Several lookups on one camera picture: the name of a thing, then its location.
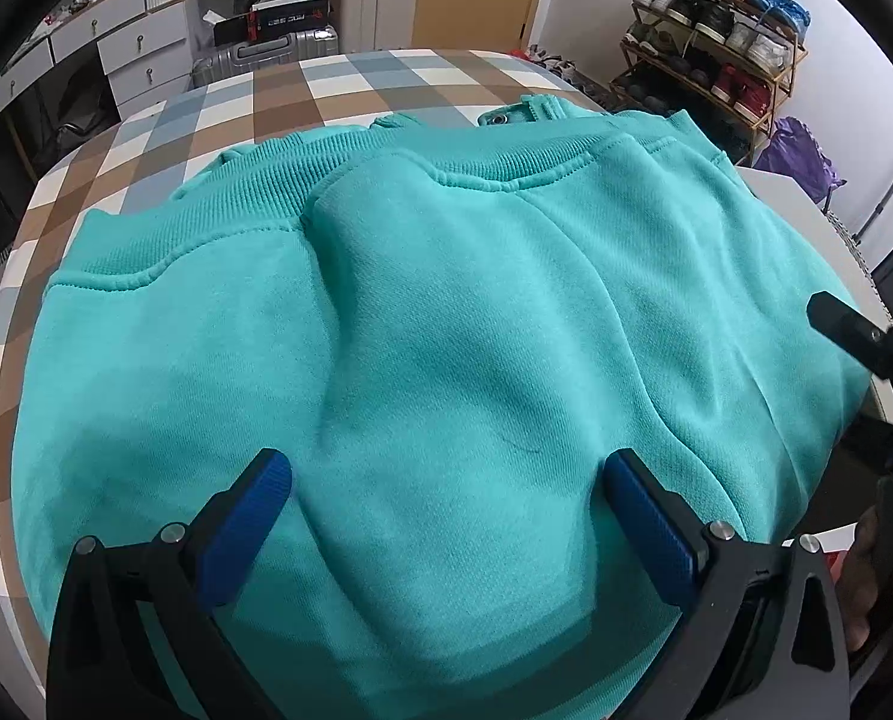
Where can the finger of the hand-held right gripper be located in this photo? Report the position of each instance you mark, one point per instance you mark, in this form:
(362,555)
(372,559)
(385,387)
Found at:
(840,319)

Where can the purple bag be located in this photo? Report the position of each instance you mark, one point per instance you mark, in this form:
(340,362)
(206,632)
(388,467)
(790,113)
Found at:
(795,157)

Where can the person's right hand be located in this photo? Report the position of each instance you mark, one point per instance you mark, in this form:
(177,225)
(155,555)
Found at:
(860,585)

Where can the wooden shoe rack with shoes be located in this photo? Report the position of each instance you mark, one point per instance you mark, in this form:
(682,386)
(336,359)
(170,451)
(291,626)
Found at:
(780,90)

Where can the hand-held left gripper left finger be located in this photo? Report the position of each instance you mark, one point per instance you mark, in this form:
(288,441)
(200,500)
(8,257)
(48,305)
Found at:
(255,510)

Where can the white drawer desk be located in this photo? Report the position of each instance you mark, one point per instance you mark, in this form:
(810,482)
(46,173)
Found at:
(139,45)

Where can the rows of shoes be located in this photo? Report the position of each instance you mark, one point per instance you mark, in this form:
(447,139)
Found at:
(716,15)

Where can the teal sweatshirt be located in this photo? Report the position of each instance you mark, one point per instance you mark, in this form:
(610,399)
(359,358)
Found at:
(454,315)

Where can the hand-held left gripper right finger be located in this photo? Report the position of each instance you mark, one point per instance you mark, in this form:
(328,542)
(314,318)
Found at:
(653,532)

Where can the scattered floor shoes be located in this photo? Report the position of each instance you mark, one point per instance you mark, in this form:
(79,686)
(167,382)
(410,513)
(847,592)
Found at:
(559,64)

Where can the silver suitcase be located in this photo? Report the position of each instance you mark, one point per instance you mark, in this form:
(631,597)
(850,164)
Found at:
(266,56)

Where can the black box with red trim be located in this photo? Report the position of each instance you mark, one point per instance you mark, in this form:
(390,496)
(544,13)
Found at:
(281,19)

